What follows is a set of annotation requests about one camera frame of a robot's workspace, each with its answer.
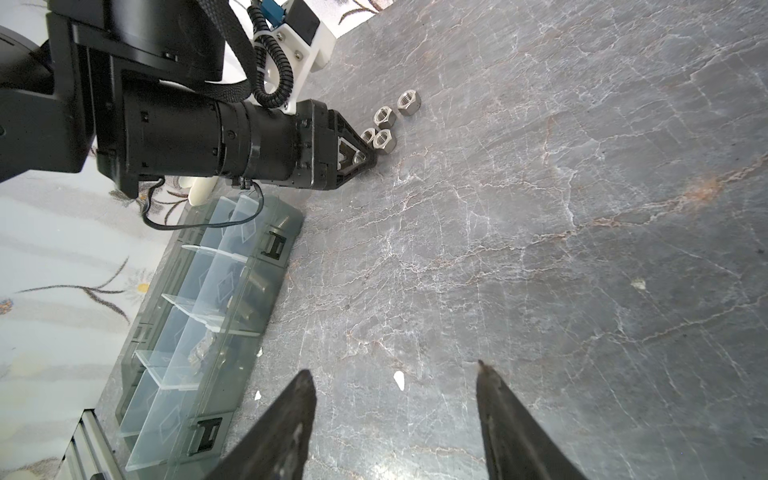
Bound silver hex nut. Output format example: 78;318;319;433
372;129;397;155
373;106;397;130
361;127;378;146
351;151;367;168
397;89;422;116

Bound aluminium rail base frame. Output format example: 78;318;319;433
54;410;124;480

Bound cream silicone kitchen tongs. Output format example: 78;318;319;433
188;177;218;206

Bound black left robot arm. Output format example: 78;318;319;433
1;1;377;198

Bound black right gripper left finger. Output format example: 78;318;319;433
207;369;317;480

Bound transparent grey organizer box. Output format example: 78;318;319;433
116;192;303;479

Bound black corrugated cable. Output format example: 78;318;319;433
197;0;295;110

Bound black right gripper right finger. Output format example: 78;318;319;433
476;361;585;480

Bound dark metal clip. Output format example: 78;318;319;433
187;337;216;375

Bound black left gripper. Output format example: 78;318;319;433
217;100;378;190

